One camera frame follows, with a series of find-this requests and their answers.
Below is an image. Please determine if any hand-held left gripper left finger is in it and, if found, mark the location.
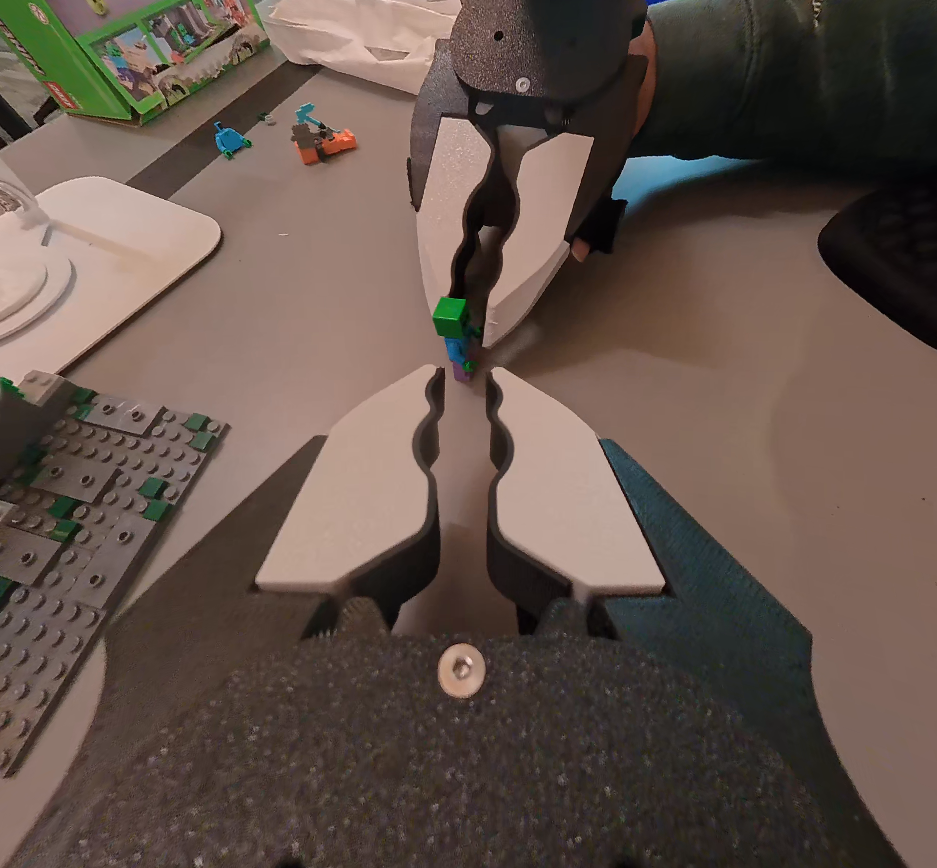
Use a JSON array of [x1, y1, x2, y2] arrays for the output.
[[255, 364, 447, 627]]

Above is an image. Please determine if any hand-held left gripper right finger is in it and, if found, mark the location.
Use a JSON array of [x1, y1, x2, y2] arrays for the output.
[[485, 366, 668, 631]]

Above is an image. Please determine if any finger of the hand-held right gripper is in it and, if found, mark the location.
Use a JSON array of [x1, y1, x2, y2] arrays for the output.
[[481, 136, 597, 351], [414, 118, 500, 305]]

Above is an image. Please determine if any person's right forearm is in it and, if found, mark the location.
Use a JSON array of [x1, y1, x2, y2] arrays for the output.
[[637, 0, 937, 185]]

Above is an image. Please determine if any grey desk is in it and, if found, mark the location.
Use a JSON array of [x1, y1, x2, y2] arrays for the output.
[[0, 0, 937, 840]]

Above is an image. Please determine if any person's right hand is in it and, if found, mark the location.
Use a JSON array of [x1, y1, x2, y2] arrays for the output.
[[570, 22, 657, 263]]

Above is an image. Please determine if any small orange brick figure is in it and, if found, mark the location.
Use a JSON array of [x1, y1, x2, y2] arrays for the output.
[[291, 103, 360, 167]]

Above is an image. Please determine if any white paper bag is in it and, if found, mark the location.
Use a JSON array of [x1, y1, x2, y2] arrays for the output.
[[269, 0, 467, 95]]

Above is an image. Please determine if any grey brick building model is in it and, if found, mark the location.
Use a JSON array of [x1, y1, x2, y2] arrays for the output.
[[0, 370, 230, 778]]

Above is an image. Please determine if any black chair armrest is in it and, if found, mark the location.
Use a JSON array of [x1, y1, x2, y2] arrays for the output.
[[817, 183, 937, 351]]

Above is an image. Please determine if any green toy box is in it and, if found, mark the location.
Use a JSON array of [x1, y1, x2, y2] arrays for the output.
[[0, 0, 271, 127]]

